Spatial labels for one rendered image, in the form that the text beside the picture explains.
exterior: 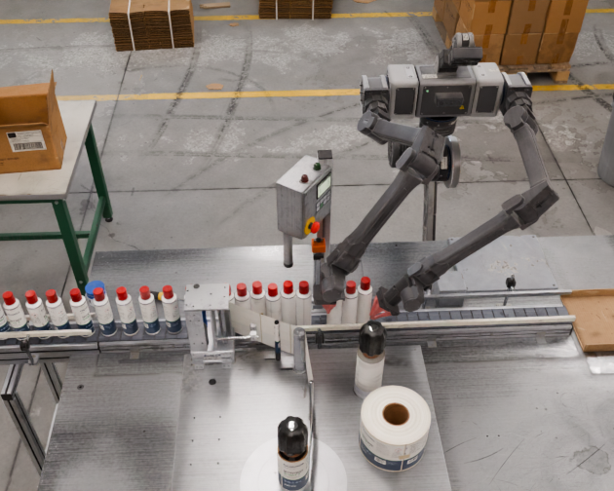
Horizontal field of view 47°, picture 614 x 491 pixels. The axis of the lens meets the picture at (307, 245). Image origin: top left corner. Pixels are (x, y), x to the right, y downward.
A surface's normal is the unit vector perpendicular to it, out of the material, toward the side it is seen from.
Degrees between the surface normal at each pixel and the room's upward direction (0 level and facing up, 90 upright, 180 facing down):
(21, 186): 0
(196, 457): 0
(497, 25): 91
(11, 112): 88
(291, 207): 90
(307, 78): 0
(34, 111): 89
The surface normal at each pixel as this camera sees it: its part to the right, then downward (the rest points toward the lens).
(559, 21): 0.03, 0.70
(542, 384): 0.00, -0.73
